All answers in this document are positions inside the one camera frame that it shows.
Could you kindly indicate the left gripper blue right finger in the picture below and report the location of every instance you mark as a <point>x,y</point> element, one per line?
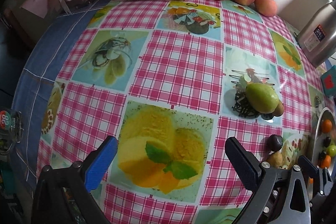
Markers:
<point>256,178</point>

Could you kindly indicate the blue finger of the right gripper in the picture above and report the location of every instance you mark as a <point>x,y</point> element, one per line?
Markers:
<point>307,166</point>

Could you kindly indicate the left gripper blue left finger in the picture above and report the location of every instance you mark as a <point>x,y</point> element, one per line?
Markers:
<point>85,176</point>

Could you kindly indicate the medium orange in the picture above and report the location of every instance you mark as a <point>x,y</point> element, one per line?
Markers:
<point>326,162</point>

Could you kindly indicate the dark plum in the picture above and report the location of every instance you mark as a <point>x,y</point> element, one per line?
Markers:
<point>274,142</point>
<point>322,155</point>
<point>327,141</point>

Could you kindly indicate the brown kiwi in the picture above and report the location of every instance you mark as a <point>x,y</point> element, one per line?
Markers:
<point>275,159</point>
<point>279,110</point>

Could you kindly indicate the green apple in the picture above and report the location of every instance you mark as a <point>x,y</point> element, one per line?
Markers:
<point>262,97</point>
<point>331,150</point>

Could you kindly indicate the small orange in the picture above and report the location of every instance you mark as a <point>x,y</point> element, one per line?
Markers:
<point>326,126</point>

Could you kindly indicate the large steel basin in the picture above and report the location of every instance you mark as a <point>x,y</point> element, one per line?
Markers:
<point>321,149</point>

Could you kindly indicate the teal toy box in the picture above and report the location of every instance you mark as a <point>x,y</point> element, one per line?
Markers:
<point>329,82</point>

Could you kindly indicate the bottle with 28 label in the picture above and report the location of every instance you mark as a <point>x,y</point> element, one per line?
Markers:
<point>11,129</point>

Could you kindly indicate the stainless steel thermos jug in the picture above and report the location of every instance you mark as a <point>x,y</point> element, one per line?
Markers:
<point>317,38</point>

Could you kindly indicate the blue denim table cover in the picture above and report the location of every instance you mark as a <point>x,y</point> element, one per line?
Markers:
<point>36,82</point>

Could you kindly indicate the checkered fruit tablecloth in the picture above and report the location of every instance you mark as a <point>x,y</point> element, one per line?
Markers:
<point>168,80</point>

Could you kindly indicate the red apple right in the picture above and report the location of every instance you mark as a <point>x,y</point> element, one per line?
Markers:
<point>267,8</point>

